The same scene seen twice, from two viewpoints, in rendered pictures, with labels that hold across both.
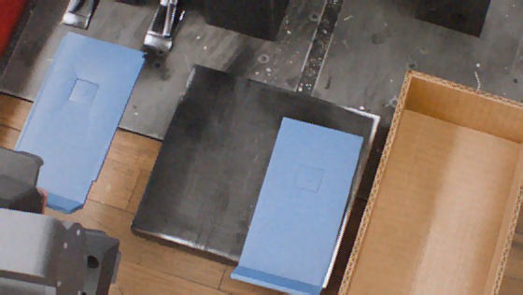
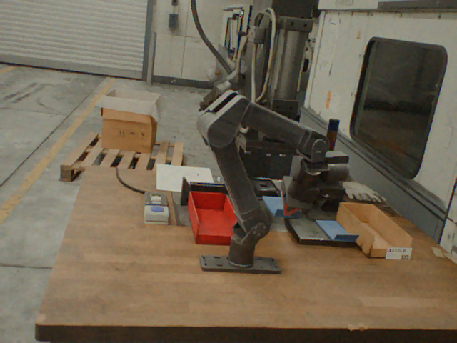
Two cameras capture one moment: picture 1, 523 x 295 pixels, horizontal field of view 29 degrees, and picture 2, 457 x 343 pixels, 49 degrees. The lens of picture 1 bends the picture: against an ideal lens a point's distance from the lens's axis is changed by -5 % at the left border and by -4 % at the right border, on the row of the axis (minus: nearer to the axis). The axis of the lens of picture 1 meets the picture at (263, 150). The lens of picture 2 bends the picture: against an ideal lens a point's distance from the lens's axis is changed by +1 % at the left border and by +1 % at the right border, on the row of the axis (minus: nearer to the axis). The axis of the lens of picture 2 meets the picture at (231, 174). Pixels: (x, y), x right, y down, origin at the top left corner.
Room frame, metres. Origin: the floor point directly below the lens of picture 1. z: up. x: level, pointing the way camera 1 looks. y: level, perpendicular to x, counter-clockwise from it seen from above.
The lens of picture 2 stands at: (-0.68, 1.03, 1.49)
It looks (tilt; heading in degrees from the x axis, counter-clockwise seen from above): 17 degrees down; 326
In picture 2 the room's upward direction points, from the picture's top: 8 degrees clockwise
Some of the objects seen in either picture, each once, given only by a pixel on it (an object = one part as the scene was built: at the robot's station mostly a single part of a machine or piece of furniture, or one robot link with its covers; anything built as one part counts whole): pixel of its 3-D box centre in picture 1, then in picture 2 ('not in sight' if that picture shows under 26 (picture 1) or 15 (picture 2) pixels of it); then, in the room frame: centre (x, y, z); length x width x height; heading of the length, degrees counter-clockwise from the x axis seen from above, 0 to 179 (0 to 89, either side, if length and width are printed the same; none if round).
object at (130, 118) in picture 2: not in sight; (132, 119); (3.98, -0.83, 0.40); 0.67 x 0.60 x 0.50; 150
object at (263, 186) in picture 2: not in sight; (267, 186); (0.54, 0.06, 0.98); 0.20 x 0.10 x 0.01; 68
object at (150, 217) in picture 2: not in sight; (156, 219); (0.55, 0.44, 0.90); 0.07 x 0.07 x 0.06; 68
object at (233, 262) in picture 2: not in sight; (241, 251); (0.23, 0.35, 0.94); 0.20 x 0.07 x 0.08; 68
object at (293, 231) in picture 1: (300, 205); (336, 227); (0.29, -0.03, 0.93); 0.15 x 0.07 x 0.03; 161
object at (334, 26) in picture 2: not in sight; (329, 44); (1.70, -1.16, 1.41); 0.25 x 0.01 x 0.33; 155
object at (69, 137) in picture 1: (67, 118); (281, 203); (0.35, 0.15, 1.00); 0.15 x 0.07 x 0.03; 158
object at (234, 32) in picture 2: not in sight; (236, 35); (5.35, -2.81, 1.27); 0.23 x 0.18 x 0.38; 65
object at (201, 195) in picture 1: (257, 175); (318, 231); (0.33, 0.01, 0.91); 0.17 x 0.16 x 0.02; 68
